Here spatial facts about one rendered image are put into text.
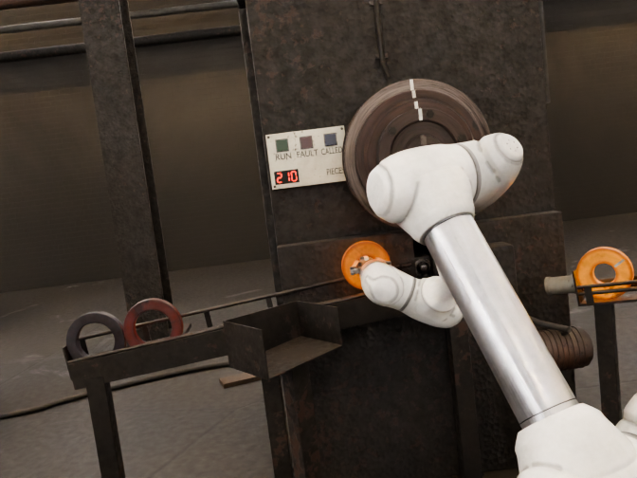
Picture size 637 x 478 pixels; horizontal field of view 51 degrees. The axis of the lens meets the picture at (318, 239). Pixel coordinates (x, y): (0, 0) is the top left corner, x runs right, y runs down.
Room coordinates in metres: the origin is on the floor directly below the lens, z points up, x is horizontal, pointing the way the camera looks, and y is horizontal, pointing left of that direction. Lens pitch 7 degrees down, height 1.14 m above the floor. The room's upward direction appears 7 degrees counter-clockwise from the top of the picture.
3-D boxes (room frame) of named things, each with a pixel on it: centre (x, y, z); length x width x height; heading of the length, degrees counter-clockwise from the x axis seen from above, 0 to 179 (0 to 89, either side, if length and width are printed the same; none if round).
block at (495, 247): (2.16, -0.58, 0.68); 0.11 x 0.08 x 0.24; 2
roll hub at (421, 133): (2.04, -0.35, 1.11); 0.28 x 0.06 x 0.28; 92
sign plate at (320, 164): (2.23, 0.00, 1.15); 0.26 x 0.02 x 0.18; 92
